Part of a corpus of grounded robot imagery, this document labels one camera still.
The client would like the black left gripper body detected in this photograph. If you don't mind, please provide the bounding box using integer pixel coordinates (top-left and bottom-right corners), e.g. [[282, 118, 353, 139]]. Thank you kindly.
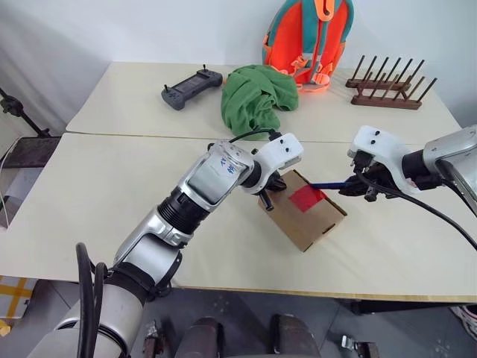
[[263, 169, 285, 192]]

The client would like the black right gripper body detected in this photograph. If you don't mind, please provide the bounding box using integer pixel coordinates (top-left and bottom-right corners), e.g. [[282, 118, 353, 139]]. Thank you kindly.
[[349, 150, 397, 203]]

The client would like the blue pen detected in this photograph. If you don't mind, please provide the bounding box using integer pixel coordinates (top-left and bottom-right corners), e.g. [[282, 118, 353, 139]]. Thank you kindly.
[[309, 179, 350, 192]]

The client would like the brown cardboard box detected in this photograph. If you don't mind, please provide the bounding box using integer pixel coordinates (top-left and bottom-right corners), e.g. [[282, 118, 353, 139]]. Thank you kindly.
[[257, 169, 348, 254]]

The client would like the red tape patch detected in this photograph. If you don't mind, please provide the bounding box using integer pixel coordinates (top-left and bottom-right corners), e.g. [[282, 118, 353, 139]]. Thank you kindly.
[[288, 186, 329, 215]]

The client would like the green cloth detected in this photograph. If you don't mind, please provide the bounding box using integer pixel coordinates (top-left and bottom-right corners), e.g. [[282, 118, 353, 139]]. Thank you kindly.
[[220, 64, 300, 137]]

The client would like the brown wooden peg rack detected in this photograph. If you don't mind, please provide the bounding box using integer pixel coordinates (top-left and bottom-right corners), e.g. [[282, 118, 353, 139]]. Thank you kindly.
[[344, 54, 438, 110]]

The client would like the grey handheld controller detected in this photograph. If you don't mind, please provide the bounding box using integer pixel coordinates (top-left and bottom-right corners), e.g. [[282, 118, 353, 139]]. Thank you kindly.
[[160, 63, 224, 113]]

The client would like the dark rounded shape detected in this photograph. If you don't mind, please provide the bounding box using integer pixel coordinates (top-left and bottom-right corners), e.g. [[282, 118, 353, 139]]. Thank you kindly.
[[270, 314, 321, 358], [185, 316, 225, 358]]

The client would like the orange teal backpack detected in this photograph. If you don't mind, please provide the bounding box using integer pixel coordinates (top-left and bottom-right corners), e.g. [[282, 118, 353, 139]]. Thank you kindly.
[[262, 0, 356, 95]]

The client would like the white pink shoe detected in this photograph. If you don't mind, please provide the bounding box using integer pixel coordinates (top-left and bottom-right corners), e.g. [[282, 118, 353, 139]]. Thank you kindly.
[[449, 304, 477, 333]]

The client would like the dark flat platform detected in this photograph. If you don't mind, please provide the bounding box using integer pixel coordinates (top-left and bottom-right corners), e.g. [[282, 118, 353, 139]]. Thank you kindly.
[[7, 136, 62, 170]]

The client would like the black tripod stand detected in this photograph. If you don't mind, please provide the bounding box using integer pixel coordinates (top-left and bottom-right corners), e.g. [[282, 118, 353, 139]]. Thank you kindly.
[[0, 87, 51, 139]]

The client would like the yellow checked cloth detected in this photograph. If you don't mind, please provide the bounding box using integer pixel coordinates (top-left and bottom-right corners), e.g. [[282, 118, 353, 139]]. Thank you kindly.
[[0, 275, 37, 321]]

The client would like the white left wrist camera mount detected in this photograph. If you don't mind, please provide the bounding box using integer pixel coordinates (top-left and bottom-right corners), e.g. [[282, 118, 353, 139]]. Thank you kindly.
[[240, 133, 305, 195]]

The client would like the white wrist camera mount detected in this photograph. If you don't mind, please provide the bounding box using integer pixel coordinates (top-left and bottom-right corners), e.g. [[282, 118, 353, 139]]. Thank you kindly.
[[346, 125, 421, 195], [240, 133, 305, 195]]

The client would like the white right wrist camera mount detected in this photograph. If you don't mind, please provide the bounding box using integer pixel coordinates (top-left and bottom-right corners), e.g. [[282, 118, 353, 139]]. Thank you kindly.
[[346, 125, 421, 195]]

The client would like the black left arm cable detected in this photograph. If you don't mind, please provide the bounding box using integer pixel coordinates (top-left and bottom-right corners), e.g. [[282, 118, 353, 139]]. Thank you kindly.
[[227, 128, 282, 145]]

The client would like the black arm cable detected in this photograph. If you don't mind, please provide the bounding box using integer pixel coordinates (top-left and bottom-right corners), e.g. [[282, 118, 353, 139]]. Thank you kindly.
[[227, 128, 282, 145], [352, 158, 477, 251]]

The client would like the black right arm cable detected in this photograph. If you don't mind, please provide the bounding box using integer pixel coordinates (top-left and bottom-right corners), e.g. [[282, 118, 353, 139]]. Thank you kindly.
[[352, 158, 477, 251]]

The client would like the black robot torso cable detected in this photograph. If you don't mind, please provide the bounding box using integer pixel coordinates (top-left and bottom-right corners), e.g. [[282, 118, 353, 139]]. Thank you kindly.
[[75, 242, 95, 358]]

